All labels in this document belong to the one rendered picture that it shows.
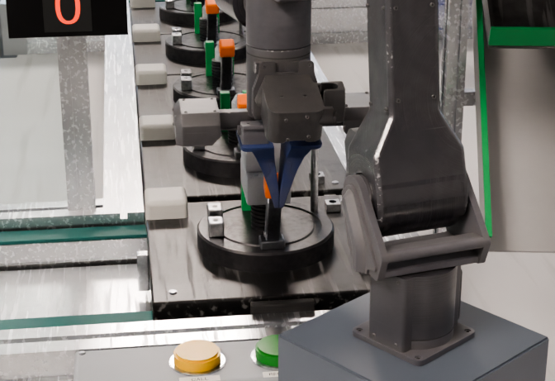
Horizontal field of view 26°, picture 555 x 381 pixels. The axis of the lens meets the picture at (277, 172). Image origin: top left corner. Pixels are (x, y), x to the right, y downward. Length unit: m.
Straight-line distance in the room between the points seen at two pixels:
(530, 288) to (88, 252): 0.50
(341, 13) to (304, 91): 1.38
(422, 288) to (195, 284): 0.37
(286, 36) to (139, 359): 0.30
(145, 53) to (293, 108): 0.96
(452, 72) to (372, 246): 0.46
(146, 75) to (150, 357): 0.78
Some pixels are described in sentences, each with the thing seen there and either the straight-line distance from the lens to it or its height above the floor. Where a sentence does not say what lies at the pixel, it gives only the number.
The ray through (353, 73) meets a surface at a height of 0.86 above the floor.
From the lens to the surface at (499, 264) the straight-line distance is 1.47.
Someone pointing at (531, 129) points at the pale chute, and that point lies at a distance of 1.25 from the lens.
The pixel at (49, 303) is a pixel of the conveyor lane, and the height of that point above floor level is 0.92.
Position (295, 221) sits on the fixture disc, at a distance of 1.24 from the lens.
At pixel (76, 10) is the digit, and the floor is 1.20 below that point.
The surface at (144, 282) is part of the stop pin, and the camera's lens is 1.24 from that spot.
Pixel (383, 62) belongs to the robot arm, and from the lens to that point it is 0.82.
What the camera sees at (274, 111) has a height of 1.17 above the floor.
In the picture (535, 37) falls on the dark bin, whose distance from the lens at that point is 1.14.
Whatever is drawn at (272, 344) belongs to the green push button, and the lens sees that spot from 1.04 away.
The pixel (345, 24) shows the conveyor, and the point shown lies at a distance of 2.40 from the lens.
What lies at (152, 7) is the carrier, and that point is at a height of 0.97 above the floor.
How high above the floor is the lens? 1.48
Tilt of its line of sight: 21 degrees down
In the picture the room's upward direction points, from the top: straight up
